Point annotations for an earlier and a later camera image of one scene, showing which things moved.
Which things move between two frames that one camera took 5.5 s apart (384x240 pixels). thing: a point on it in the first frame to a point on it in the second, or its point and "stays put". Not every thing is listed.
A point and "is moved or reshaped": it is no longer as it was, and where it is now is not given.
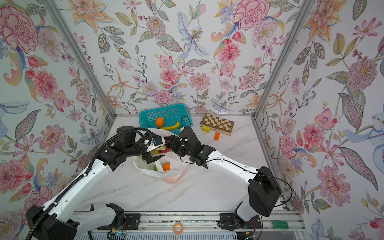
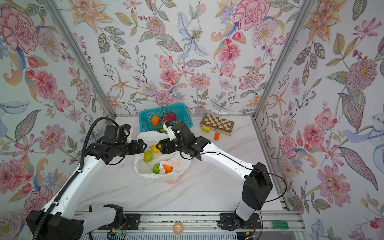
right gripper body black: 177,147 stays put
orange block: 216,136 stays put
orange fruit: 160,122 is moved or reshaped
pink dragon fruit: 164,150 is moved or reshaped
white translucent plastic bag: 172,167 stays put
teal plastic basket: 166,118 stays put
